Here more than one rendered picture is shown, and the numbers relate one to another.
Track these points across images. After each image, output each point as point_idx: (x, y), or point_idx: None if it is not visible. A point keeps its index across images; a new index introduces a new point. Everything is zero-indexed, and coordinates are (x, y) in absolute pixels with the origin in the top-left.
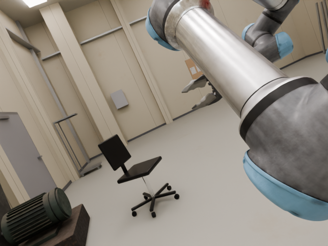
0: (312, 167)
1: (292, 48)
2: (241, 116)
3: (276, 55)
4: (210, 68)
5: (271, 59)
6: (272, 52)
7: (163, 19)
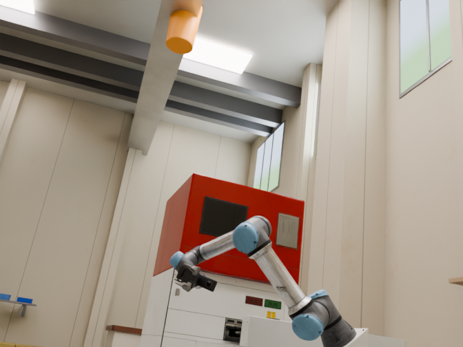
0: (324, 319)
1: None
2: (302, 301)
3: None
4: (289, 279)
5: None
6: None
7: (266, 241)
